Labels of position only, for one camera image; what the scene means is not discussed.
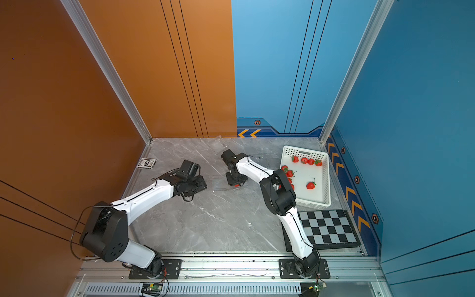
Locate green circuit board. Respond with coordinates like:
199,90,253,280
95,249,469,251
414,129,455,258
308,282,327,296
141,283,166,297

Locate aluminium corner post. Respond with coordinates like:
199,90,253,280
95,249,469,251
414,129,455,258
61,0,153,145
319,0,395,145

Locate strawberry five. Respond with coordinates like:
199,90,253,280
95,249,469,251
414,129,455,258
306,180,316,190

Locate left green circuit board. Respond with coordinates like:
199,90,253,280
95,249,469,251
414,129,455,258
141,283,166,297

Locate clear plastic clamshell container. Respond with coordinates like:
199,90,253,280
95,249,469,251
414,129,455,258
205,175,257,193

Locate left aluminium corner post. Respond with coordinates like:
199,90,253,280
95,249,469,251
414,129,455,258
61,0,153,145

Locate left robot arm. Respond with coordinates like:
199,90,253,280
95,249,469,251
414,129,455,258
79,160,207,278

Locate aluminium front rail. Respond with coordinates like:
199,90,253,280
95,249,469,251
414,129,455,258
74,252,386,283

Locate right aluminium corner post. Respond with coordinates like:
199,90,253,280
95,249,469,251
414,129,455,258
319,0,395,145

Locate white perforated plastic basket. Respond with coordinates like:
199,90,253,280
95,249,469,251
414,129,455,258
280,146,331,209

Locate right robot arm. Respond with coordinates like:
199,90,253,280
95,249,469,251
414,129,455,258
221,149,321,278

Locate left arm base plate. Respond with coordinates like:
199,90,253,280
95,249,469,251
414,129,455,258
129,259,183,280

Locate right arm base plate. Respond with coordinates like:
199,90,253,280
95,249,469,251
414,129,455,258
278,259,331,280

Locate black white checkerboard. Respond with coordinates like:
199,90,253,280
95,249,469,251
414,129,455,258
280,210,361,252

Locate right green circuit board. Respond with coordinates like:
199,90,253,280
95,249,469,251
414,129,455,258
308,282,327,296

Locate clear clamshell near wall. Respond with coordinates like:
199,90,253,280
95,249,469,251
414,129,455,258
211,135,229,156

